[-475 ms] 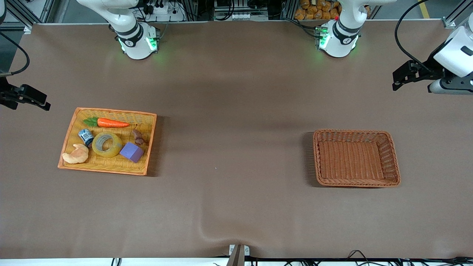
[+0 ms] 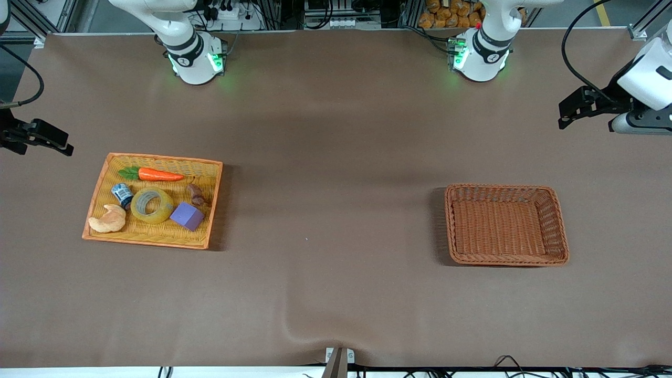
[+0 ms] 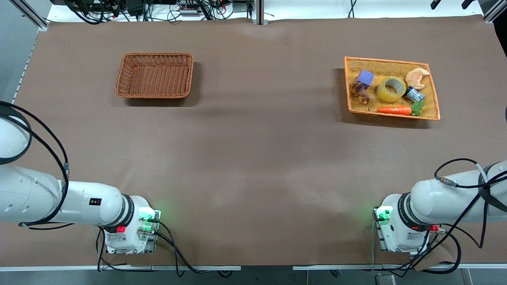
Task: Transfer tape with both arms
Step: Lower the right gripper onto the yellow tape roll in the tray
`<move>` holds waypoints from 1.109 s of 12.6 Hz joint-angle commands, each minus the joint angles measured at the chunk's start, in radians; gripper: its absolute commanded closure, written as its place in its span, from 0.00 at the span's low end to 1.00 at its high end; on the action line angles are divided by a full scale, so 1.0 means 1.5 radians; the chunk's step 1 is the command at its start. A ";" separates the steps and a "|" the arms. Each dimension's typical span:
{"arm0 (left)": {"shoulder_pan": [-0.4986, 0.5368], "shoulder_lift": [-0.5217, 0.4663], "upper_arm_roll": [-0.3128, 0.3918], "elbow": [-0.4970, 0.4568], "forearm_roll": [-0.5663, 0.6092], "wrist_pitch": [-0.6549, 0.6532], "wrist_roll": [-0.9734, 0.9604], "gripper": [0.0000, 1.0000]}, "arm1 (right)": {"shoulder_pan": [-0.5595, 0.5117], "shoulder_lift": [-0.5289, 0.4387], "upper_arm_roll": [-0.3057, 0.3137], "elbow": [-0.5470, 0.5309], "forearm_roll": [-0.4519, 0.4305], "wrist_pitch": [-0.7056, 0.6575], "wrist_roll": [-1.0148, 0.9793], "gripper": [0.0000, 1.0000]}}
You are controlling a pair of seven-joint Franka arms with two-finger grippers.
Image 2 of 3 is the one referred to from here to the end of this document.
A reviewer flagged yellow tape roll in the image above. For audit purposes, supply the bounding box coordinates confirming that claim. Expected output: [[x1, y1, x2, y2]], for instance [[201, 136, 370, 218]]
[[130, 186, 175, 225]]

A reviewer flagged small blue printed can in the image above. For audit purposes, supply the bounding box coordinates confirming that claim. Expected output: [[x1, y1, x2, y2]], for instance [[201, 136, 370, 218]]
[[111, 183, 135, 211]]

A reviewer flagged toy croissant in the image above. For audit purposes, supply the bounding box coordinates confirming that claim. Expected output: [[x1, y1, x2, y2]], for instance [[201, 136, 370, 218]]
[[88, 204, 127, 234]]

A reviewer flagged orange toy carrot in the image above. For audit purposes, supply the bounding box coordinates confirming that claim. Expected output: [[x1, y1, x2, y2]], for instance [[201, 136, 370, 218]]
[[118, 166, 185, 183]]

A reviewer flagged brown wicker basket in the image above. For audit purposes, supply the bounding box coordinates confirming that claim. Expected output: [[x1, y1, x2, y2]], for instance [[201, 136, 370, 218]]
[[444, 183, 570, 267]]

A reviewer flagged yellow wicker tray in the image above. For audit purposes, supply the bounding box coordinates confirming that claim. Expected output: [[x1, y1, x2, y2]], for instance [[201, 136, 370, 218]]
[[82, 152, 224, 250]]

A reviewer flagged purple cube block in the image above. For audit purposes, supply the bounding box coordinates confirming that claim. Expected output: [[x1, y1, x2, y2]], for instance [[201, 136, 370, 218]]
[[170, 202, 206, 232]]

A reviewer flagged small brown toy piece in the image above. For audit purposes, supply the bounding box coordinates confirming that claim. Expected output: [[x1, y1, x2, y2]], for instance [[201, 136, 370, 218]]
[[187, 183, 211, 207]]

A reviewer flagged pile of orange bread toys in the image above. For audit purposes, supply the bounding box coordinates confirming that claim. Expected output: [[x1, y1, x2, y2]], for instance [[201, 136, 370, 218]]
[[418, 0, 485, 29]]

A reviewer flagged white power strip with plugs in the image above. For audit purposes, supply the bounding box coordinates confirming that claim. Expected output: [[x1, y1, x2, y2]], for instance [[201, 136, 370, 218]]
[[202, 0, 263, 31]]

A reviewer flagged white socket strip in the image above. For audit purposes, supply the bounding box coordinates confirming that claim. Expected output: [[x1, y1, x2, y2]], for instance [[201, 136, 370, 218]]
[[330, 17, 380, 29]]

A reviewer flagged large table cover cloth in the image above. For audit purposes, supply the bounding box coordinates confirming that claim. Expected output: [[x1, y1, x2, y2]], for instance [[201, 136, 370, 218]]
[[0, 29, 672, 368]]

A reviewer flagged aluminium frame post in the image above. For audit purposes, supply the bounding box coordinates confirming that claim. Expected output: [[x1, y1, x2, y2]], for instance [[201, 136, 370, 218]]
[[628, 0, 672, 41], [8, 0, 50, 49]]

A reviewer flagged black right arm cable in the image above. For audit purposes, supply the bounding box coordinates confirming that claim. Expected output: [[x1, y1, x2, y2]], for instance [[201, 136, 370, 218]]
[[0, 45, 45, 108]]

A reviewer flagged metal table edge bracket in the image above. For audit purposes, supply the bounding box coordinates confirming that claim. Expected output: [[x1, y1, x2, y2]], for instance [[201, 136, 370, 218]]
[[325, 346, 355, 378]]

